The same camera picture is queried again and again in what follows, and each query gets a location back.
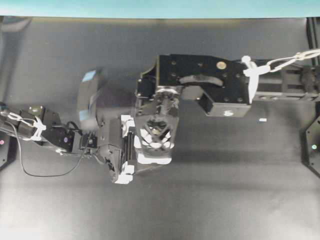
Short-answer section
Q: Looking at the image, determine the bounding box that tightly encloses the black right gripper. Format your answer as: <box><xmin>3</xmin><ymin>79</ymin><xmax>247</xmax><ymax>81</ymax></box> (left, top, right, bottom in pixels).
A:
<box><xmin>136</xmin><ymin>54</ymin><xmax>251</xmax><ymax>118</ymax></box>

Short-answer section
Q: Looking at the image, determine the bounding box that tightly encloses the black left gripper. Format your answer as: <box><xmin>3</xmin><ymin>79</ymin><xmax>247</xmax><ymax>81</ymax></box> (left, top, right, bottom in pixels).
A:
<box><xmin>96</xmin><ymin>114</ymin><xmax>161</xmax><ymax>185</ymax></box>

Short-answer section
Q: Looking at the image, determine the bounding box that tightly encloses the clear plastic bottle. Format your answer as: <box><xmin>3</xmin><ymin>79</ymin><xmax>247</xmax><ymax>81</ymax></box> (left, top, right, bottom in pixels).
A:
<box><xmin>134</xmin><ymin>110</ymin><xmax>179</xmax><ymax>165</ymax></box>

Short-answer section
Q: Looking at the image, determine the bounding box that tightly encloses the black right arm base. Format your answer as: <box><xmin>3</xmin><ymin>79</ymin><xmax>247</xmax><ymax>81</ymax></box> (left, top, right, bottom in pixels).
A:
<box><xmin>302</xmin><ymin>116</ymin><xmax>320</xmax><ymax>178</ymax></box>

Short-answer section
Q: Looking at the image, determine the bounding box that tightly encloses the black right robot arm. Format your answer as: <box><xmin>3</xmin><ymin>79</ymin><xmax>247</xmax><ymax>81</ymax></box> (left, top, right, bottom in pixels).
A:
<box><xmin>120</xmin><ymin>54</ymin><xmax>320</xmax><ymax>139</ymax></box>

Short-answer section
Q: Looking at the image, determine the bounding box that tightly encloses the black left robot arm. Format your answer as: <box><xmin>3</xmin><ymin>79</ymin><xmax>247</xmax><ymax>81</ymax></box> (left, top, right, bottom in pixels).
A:
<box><xmin>0</xmin><ymin>102</ymin><xmax>160</xmax><ymax>184</ymax></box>

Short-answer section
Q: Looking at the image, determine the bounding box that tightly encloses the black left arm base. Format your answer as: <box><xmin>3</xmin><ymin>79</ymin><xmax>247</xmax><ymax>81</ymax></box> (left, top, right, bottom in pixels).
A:
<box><xmin>0</xmin><ymin>132</ymin><xmax>18</xmax><ymax>171</ymax></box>

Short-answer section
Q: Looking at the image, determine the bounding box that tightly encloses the white cable tie right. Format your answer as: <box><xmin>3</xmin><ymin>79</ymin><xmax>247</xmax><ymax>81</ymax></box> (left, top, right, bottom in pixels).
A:
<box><xmin>241</xmin><ymin>55</ymin><xmax>270</xmax><ymax>104</ymax></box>

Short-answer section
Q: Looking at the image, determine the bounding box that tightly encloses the white cable tie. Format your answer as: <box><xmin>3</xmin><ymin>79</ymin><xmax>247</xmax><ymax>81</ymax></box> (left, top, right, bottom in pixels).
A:
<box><xmin>7</xmin><ymin>112</ymin><xmax>47</xmax><ymax>141</ymax></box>
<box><xmin>241</xmin><ymin>55</ymin><xmax>270</xmax><ymax>104</ymax></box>

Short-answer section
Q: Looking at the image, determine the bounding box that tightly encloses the white cable tie left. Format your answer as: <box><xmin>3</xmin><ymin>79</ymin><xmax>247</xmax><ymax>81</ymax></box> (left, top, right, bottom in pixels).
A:
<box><xmin>7</xmin><ymin>112</ymin><xmax>47</xmax><ymax>141</ymax></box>

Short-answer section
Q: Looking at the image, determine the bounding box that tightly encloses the grey sleeved right cable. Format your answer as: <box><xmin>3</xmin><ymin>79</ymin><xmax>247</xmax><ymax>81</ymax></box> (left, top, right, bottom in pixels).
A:
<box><xmin>257</xmin><ymin>48</ymin><xmax>320</xmax><ymax>73</ymax></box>

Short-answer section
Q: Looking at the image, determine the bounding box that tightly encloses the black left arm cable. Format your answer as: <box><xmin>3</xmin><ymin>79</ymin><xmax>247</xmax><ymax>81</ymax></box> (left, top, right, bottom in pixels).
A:
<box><xmin>0</xmin><ymin>112</ymin><xmax>96</xmax><ymax>177</ymax></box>

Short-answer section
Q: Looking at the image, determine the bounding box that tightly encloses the black aluminium frame rail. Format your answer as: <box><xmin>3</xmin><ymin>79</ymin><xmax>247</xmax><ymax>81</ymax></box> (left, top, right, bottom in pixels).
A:
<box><xmin>306</xmin><ymin>16</ymin><xmax>320</xmax><ymax>68</ymax></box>

